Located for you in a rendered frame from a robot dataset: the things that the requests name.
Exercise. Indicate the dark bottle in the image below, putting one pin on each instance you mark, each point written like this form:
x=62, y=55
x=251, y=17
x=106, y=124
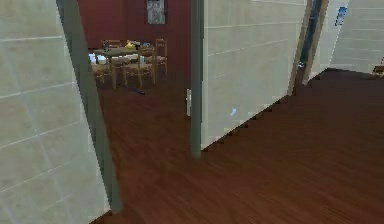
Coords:
x=106, y=45

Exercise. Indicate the black stick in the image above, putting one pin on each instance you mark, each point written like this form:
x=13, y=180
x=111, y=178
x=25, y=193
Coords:
x=136, y=90

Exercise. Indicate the wooden dining chair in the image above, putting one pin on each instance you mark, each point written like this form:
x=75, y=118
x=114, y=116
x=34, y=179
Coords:
x=161, y=53
x=140, y=65
x=113, y=43
x=101, y=69

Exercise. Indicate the yellow object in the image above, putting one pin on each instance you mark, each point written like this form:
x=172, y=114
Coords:
x=129, y=45

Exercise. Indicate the wooden dining table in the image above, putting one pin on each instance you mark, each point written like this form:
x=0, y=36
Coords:
x=117, y=52

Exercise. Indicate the dark room door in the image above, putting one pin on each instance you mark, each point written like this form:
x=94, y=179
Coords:
x=310, y=30

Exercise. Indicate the grey door frame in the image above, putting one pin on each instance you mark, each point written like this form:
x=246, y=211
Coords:
x=196, y=76

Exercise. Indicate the grey framed wall picture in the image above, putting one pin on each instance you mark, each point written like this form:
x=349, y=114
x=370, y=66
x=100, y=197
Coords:
x=156, y=11

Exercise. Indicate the blue framed wall picture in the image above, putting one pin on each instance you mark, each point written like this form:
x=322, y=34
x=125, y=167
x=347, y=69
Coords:
x=340, y=16

